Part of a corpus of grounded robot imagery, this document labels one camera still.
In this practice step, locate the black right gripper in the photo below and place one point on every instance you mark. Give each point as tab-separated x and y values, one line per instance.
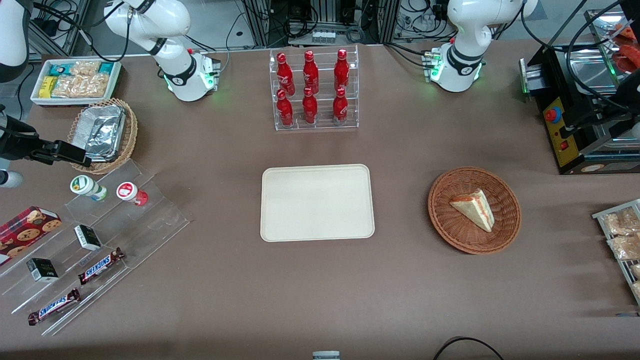
17	143

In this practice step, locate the green gum bottle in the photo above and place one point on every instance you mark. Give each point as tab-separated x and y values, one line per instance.
85	186

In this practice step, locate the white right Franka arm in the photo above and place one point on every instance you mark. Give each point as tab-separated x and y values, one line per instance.
182	75

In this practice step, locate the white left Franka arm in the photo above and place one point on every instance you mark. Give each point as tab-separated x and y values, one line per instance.
462	65

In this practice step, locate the silver foil tray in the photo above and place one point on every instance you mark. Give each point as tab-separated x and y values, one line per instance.
102	131

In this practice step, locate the red gum bottle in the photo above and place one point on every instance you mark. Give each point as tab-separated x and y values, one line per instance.
130	192

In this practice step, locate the cream plastic tray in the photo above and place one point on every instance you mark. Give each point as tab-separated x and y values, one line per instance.
317	203

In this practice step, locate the tray of packaged snacks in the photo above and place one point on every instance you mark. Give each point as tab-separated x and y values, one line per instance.
600	216

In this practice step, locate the white snack bin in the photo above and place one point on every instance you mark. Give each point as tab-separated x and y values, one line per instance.
37	100

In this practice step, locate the yellow snack pack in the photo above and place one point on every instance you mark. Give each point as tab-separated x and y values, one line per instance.
48	87

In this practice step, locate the large clear bag of crackers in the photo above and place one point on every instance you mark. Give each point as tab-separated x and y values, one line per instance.
80	86

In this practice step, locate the wicker basket with foil trays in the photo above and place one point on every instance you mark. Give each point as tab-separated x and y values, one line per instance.
131	131

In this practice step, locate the teal snack pack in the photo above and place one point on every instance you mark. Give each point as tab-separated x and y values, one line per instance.
106	68
59	69

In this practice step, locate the red cookie box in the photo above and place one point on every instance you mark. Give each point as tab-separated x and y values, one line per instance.
25	231

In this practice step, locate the small clear bag of crackers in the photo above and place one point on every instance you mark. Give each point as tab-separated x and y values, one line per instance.
85	68

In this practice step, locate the small black box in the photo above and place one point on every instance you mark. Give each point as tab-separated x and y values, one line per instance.
42	270
88	238

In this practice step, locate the clear acrylic tiered shelf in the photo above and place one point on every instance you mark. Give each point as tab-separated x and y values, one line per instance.
130	230

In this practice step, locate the Snickers bar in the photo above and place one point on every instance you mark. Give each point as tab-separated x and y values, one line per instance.
100	266
53	306

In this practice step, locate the red cola bottle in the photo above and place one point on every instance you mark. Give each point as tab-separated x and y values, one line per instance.
341	71
340	108
310	74
310	108
285	110
284	75

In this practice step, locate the clear acrylic bottle rack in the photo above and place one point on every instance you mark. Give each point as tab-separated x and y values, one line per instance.
324	125

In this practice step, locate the white power strip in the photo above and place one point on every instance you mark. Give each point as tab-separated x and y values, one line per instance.
323	36

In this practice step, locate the grey device edge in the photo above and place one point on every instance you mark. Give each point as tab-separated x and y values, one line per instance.
326	355

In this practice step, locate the round brown wicker basket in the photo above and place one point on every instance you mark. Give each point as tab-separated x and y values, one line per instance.
450	225

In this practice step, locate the wrapped triangle sandwich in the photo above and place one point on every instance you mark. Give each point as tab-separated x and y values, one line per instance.
475	207

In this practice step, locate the red emergency button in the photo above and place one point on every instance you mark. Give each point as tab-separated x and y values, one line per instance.
552	115

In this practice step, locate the black sealing machine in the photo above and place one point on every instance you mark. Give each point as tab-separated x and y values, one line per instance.
575	125

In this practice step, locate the clear bag of biscuits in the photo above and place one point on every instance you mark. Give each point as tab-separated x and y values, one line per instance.
622	221
625	247

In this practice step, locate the aluminium frame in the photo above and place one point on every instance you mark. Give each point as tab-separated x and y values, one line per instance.
260	22

